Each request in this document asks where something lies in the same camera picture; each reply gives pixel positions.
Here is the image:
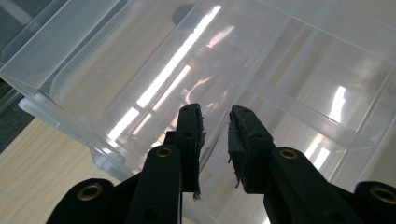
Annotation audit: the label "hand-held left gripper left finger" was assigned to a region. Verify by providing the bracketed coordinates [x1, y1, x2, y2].
[164, 103, 206, 201]

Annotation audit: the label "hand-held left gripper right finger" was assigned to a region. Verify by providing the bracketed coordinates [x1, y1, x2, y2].
[227, 105, 276, 194]

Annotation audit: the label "clear plastic compartment box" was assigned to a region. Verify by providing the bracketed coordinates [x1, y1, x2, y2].
[0, 0, 396, 224]

